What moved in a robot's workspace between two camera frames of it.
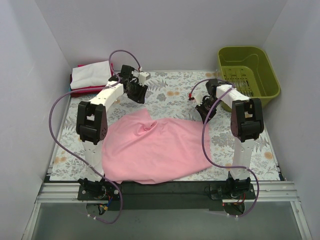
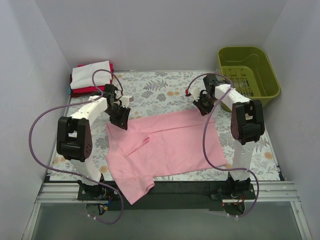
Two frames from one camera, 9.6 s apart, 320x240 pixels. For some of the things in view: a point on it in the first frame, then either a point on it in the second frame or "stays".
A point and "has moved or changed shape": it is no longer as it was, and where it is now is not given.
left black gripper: x=133 y=88 → x=119 y=116
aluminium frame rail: x=266 y=192 stays
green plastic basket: x=247 y=69 stays
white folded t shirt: x=92 y=75 stays
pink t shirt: x=139 y=150 has moved or changed shape
